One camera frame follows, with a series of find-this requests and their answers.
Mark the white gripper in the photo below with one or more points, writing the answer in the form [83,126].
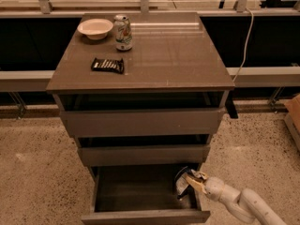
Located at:
[214,187]

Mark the blue chip bag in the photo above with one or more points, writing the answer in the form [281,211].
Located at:
[181,184]

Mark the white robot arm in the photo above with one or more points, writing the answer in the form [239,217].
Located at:
[246,205]

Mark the grey middle drawer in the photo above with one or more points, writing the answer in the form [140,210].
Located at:
[143,155]

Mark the grey top drawer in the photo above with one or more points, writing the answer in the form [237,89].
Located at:
[142,122]

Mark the grey open bottom drawer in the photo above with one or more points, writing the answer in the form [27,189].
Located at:
[142,195]

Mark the grey drawer cabinet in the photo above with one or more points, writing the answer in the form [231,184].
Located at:
[173,65]

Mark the cardboard box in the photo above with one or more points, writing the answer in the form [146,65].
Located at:
[292,119]

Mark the black candy bar wrapper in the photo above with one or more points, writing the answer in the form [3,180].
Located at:
[108,65]

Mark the green soda can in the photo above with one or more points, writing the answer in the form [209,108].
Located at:
[122,32]

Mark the white bowl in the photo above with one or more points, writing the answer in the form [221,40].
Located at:
[95,29]

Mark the metal window railing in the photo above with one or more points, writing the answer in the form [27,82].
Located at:
[142,3]

